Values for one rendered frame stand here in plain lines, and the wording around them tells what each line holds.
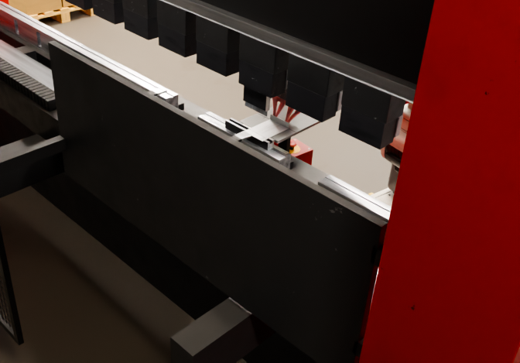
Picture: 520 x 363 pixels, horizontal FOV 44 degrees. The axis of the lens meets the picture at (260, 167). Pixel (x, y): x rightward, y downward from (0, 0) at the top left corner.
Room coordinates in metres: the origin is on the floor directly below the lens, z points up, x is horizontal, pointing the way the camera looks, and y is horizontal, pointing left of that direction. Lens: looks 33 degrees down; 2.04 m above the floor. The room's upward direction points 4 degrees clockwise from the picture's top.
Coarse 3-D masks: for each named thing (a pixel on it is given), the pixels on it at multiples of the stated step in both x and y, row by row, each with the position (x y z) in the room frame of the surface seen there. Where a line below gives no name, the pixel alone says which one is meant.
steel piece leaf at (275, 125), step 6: (270, 120) 1.93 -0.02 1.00; (276, 120) 1.92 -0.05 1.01; (282, 120) 1.90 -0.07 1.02; (258, 126) 1.88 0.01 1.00; (264, 126) 1.88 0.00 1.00; (270, 126) 1.89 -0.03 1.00; (276, 126) 1.89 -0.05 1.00; (282, 126) 1.89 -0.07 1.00; (288, 126) 1.88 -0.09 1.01; (258, 132) 1.84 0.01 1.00; (264, 132) 1.84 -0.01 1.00; (270, 132) 1.84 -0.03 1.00; (276, 132) 1.85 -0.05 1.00
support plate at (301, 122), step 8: (272, 112) 1.99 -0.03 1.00; (280, 112) 2.00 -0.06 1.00; (248, 120) 1.92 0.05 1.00; (256, 120) 1.93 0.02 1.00; (264, 120) 1.93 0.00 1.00; (296, 120) 1.95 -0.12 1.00; (304, 120) 1.95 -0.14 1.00; (312, 120) 1.96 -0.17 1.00; (296, 128) 1.89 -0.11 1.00; (304, 128) 1.89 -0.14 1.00; (272, 136) 1.82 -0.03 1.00; (280, 136) 1.83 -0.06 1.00; (288, 136) 1.83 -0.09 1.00
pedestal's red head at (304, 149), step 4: (292, 140) 2.19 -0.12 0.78; (296, 140) 2.19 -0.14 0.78; (276, 144) 2.06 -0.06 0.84; (296, 144) 2.16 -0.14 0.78; (300, 144) 2.16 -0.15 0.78; (304, 144) 2.17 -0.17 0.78; (300, 148) 2.13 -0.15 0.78; (304, 148) 2.14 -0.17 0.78; (308, 148) 2.14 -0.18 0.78; (300, 152) 2.10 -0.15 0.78; (304, 152) 2.10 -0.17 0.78; (308, 152) 2.11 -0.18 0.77; (312, 152) 2.13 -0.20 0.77; (296, 156) 2.07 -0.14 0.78; (300, 156) 2.09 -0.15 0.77; (304, 156) 2.10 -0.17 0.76; (308, 156) 2.12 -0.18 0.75; (312, 156) 2.13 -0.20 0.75; (304, 160) 2.10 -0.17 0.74; (308, 160) 2.12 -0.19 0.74
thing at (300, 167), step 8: (0, 32) 2.88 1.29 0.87; (8, 32) 2.88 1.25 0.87; (8, 40) 2.84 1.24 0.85; (16, 40) 2.78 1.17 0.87; (24, 40) 2.79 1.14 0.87; (32, 48) 2.70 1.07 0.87; (40, 56) 2.64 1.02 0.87; (48, 56) 2.63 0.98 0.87; (48, 64) 2.60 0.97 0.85; (184, 104) 2.25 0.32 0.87; (192, 104) 2.25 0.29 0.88; (192, 112) 2.19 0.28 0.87; (200, 112) 2.19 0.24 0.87; (296, 160) 1.89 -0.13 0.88; (296, 168) 1.84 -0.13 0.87; (304, 168) 1.84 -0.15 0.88; (312, 168) 1.84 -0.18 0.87; (304, 176) 1.79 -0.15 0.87; (312, 176) 1.79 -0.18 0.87; (320, 176) 1.79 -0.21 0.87
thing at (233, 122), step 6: (228, 120) 1.91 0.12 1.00; (234, 120) 1.92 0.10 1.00; (228, 126) 1.90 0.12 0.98; (234, 126) 1.88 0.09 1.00; (240, 126) 1.88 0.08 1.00; (234, 132) 1.88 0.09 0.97; (252, 138) 1.83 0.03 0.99; (258, 144) 1.81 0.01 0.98; (264, 144) 1.79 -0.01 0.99; (270, 144) 1.79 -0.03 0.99
